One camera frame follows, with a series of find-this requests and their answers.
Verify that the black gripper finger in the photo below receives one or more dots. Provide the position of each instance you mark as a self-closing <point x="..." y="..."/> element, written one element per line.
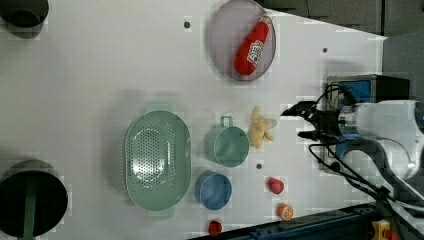
<point x="311" y="135"/>
<point x="302" y="109"/>

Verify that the round grey plate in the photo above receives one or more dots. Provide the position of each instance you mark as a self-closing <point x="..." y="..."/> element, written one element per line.
<point x="228" y="29"/>

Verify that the small red toy fruit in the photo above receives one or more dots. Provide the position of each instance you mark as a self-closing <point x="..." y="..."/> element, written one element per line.
<point x="214" y="228"/>

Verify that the plush peeled banana toy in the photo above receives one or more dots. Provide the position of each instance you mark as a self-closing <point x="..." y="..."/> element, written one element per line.
<point x="260" y="129"/>

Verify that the large black cylinder container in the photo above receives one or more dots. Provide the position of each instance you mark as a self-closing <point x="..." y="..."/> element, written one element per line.
<point x="33" y="199"/>

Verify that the green cup with handle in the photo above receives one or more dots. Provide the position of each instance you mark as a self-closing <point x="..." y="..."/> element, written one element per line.
<point x="226" y="144"/>

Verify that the blue metal frame rail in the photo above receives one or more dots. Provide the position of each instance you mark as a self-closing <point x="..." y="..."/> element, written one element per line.
<point x="350" y="223"/>

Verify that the blue bowl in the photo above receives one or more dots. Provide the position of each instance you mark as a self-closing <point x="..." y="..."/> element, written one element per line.
<point x="213" y="190"/>

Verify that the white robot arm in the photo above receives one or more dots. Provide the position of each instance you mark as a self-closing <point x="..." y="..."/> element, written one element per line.
<point x="379" y="147"/>

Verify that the orange slice toy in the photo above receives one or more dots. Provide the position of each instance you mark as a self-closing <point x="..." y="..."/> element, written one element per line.
<point x="285" y="212"/>

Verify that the silver toaster oven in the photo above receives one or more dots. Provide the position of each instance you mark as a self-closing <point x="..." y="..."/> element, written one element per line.
<point x="366" y="88"/>

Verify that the green perforated colander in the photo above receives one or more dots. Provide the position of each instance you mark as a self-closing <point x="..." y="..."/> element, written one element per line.
<point x="157" y="160"/>

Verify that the red strawberry toy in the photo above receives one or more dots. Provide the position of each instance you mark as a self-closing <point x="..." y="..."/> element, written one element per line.
<point x="276" y="186"/>

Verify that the small dark cylinder container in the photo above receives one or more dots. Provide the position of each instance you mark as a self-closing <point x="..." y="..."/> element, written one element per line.
<point x="24" y="18"/>

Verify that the plush red ketchup bottle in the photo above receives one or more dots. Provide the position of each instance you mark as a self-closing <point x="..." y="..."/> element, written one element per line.
<point x="250" y="51"/>

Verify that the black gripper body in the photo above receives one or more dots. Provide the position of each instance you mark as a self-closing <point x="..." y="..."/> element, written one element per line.
<point x="325" y="123"/>

